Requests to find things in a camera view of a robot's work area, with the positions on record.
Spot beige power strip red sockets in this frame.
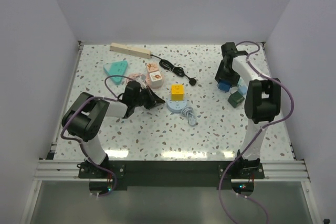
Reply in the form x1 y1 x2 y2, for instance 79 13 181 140
110 43 152 59

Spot yellow cube socket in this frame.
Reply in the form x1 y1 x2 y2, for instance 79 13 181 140
171 84 184 101

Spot pink cube socket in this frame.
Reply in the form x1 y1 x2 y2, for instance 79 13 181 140
146 63 159 73

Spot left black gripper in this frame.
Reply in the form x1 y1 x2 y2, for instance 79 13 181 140
133 86 165 110

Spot blue charger plug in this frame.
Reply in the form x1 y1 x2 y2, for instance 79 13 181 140
238 85 247 96

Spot blue cube socket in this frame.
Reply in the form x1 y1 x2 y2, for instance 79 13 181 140
217 80 232 92

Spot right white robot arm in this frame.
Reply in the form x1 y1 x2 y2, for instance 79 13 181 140
215 42 281 178

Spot white cube socket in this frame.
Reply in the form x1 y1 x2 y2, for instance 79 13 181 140
149 71 163 88

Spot pink cable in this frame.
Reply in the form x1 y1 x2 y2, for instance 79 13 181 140
125 73 148 86

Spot light blue cable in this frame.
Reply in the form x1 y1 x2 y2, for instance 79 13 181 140
165 98 197 126

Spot dark green dragon cube socket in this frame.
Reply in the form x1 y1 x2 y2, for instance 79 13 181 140
228 91 245 108

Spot teal triangular power strip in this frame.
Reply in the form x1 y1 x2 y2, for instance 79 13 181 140
103 60 128 85

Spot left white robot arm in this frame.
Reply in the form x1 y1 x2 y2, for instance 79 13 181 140
60 81 165 178

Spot black power cord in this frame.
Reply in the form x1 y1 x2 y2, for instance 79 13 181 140
151 54 198 87

